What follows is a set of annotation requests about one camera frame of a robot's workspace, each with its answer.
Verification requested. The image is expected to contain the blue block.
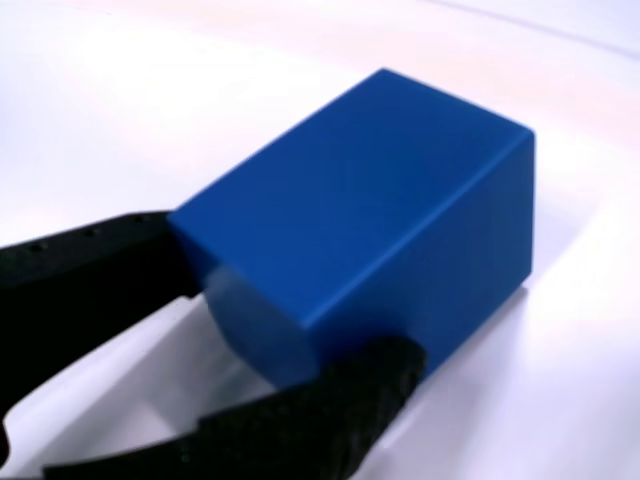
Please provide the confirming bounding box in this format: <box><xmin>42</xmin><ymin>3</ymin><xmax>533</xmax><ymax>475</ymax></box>
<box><xmin>167</xmin><ymin>67</ymin><xmax>537</xmax><ymax>389</ymax></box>

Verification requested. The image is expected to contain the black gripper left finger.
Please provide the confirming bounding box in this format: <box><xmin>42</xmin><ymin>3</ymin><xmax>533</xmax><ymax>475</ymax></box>
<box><xmin>0</xmin><ymin>211</ymin><xmax>204</xmax><ymax>427</ymax></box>

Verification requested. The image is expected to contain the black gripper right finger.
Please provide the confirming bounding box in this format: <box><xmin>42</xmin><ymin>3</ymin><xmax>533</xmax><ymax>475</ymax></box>
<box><xmin>44</xmin><ymin>334</ymin><xmax>428</xmax><ymax>480</ymax></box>

